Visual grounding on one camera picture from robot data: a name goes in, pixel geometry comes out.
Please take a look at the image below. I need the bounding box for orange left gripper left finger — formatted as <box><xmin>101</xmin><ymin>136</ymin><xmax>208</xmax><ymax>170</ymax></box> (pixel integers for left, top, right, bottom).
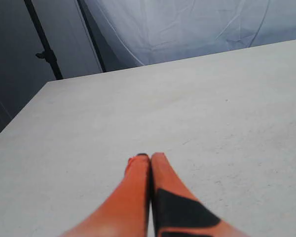
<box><xmin>62</xmin><ymin>154</ymin><xmax>150</xmax><ymax>237</ymax></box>

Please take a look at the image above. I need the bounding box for black light stand pole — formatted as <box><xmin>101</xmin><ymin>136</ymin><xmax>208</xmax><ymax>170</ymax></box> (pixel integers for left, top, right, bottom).
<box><xmin>24</xmin><ymin>0</ymin><xmax>63</xmax><ymax>80</ymax></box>

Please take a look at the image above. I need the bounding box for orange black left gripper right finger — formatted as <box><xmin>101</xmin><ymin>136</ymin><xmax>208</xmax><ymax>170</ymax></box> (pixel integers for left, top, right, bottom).
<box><xmin>151</xmin><ymin>153</ymin><xmax>247</xmax><ymax>237</ymax></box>

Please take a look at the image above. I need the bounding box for white backdrop cloth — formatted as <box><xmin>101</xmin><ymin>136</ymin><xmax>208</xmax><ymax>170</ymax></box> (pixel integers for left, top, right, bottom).
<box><xmin>82</xmin><ymin>0</ymin><xmax>296</xmax><ymax>68</ymax></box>

